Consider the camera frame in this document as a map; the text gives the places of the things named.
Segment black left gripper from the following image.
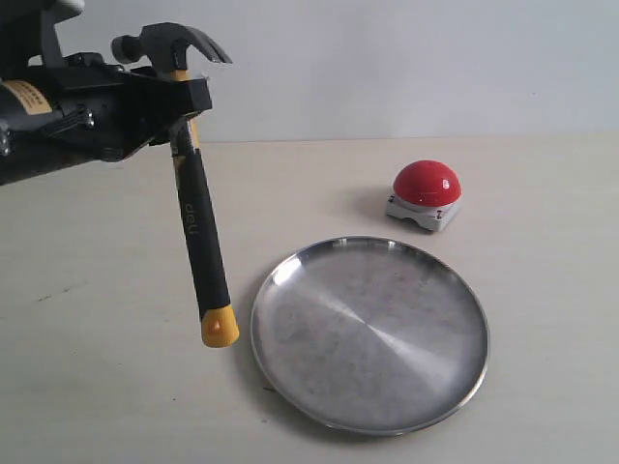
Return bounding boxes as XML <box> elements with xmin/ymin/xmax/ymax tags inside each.
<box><xmin>28</xmin><ymin>52</ymin><xmax>212</xmax><ymax>161</ymax></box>

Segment black yellow claw hammer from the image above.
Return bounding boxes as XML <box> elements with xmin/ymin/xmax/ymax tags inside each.
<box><xmin>111</xmin><ymin>22</ymin><xmax>240</xmax><ymax>348</ymax></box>

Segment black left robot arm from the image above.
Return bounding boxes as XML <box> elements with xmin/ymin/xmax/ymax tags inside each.
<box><xmin>1</xmin><ymin>53</ymin><xmax>212</xmax><ymax>185</ymax></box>

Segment red dome push button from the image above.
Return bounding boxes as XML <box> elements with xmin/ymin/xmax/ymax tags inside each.
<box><xmin>385</xmin><ymin>159</ymin><xmax>462</xmax><ymax>233</ymax></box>

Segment round steel plate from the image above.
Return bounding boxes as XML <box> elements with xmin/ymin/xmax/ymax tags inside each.
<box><xmin>250</xmin><ymin>236</ymin><xmax>490</xmax><ymax>437</ymax></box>

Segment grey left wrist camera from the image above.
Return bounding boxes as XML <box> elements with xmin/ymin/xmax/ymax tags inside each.
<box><xmin>1</xmin><ymin>0</ymin><xmax>85</xmax><ymax>75</ymax></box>

